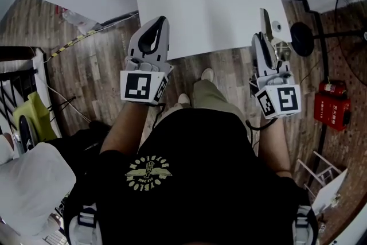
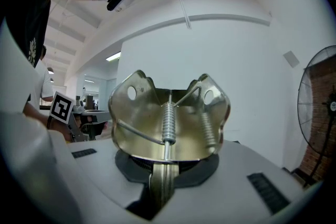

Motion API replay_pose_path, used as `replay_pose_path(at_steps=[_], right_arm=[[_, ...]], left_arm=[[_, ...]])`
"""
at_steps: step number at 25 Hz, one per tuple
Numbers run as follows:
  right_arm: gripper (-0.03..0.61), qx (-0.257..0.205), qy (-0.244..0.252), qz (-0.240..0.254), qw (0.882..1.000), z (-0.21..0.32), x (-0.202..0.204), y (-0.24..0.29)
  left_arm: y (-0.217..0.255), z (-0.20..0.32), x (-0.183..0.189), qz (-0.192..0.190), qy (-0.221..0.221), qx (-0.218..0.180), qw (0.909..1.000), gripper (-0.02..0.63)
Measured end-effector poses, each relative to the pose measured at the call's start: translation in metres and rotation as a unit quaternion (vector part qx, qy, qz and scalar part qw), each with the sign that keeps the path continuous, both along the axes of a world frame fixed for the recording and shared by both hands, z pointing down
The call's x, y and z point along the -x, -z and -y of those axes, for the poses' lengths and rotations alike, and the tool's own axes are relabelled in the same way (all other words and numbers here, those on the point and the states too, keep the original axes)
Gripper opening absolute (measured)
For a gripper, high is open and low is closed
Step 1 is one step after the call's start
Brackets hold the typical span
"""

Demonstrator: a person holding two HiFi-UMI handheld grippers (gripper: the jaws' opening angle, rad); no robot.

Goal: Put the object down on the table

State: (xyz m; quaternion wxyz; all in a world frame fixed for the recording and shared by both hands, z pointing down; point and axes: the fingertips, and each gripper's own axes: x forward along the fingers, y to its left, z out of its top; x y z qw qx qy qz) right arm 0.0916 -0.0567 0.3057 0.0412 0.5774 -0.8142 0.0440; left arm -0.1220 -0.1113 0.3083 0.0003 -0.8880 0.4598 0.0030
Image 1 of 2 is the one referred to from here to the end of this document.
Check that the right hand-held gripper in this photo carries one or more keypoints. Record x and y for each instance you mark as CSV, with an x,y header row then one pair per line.
x,y
286,99

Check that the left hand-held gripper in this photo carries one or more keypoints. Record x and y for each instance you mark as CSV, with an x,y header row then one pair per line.
x,y
137,86

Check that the person's right forearm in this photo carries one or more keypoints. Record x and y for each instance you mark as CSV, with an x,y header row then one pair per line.
x,y
273,149

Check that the person's left forearm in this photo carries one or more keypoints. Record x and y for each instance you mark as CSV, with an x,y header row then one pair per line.
x,y
123,132

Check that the black standing fan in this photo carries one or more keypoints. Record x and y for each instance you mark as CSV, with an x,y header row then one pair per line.
x,y
302,38

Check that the person's white shoe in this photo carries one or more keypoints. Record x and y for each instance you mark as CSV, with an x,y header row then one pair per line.
x,y
207,74
183,99

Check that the white table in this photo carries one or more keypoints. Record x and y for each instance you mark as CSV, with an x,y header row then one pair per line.
x,y
206,14

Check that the red fire extinguisher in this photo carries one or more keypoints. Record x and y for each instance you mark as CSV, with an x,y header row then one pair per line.
x,y
332,89

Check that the person's khaki trousers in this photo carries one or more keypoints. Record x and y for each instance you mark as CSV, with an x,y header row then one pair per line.
x,y
209,97

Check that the clear plastic bottle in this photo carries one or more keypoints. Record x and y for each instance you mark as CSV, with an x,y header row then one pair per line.
x,y
77,20

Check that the red fire extinguisher box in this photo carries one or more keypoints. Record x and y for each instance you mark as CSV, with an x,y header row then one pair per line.
x,y
329,112

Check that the yellow black striped tape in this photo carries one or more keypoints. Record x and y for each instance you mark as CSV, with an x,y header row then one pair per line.
x,y
71,43

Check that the green chair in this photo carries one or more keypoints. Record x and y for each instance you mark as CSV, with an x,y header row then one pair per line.
x,y
37,114

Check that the black metal railing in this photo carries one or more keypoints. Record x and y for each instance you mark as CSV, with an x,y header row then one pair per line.
x,y
14,53

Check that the white folding stand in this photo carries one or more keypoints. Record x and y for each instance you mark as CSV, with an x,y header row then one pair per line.
x,y
329,192

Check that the person's black printed t-shirt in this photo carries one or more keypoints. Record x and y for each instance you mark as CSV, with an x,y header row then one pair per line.
x,y
200,186

